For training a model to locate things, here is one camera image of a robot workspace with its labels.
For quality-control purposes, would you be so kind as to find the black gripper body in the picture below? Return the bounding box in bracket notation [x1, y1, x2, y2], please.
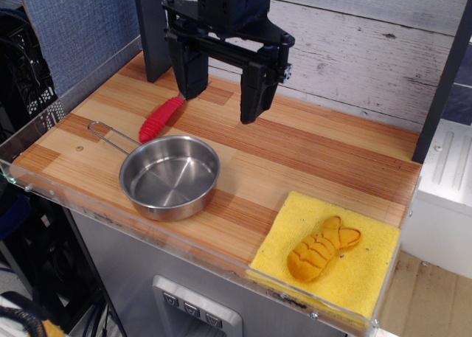
[162, 0, 295, 83]

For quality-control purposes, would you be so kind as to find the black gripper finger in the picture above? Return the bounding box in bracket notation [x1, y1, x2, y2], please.
[240, 62, 278, 124]
[168, 38, 209, 100]

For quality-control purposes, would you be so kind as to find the red handled fork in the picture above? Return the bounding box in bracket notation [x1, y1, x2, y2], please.
[139, 93, 185, 144]

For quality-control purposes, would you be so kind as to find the metal pot with wire handle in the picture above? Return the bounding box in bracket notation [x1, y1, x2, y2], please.
[87, 121, 221, 222]

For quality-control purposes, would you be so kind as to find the black equipment rack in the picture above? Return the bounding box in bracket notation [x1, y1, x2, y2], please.
[1, 7, 58, 142]

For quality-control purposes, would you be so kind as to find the orange plush shrimp toy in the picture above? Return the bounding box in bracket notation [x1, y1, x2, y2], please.
[286, 216, 361, 282]

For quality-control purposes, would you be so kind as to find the clear acrylic table guard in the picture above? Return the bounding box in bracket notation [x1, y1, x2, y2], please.
[1, 55, 420, 336]

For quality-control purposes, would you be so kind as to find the yellow cloth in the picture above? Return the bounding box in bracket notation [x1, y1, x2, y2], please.
[246, 191, 400, 330]

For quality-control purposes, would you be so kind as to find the metal cabinet with button panel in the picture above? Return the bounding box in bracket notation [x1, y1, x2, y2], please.
[68, 208, 355, 337]

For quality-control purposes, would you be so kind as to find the white ribbed appliance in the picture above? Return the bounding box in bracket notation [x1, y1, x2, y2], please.
[401, 119, 471, 278]

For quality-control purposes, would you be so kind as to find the yellow black plush toy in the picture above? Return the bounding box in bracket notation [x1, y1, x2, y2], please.
[1, 291, 68, 337]

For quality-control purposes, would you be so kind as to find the dark left frame post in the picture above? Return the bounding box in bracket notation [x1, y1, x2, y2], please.
[135, 0, 171, 83]

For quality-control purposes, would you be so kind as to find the dark frame post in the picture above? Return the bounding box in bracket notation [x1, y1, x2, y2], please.
[412, 0, 471, 164]
[135, 0, 171, 83]

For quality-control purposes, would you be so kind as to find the dark right frame post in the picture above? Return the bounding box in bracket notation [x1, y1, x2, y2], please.
[412, 0, 471, 164]

